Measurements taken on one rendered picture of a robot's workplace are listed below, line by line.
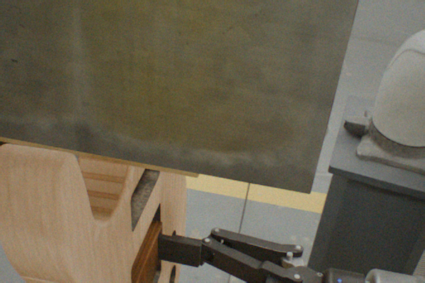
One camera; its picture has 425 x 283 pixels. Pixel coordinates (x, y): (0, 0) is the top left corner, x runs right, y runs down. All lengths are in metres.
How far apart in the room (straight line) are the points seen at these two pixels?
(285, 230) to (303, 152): 1.86
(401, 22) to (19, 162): 3.13
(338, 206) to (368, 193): 0.09
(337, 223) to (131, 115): 1.21
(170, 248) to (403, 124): 0.75
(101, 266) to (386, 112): 0.92
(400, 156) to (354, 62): 1.68
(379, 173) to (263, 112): 1.10
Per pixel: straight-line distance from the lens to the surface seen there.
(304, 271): 0.61
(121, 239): 0.49
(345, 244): 1.47
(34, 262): 0.40
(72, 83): 0.23
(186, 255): 0.63
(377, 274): 0.59
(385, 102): 1.28
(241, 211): 2.11
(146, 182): 0.58
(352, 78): 2.85
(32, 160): 0.36
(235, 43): 0.20
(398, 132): 1.29
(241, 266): 0.61
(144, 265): 0.58
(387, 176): 1.31
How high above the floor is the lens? 1.56
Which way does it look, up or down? 41 degrees down
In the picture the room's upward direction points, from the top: 5 degrees clockwise
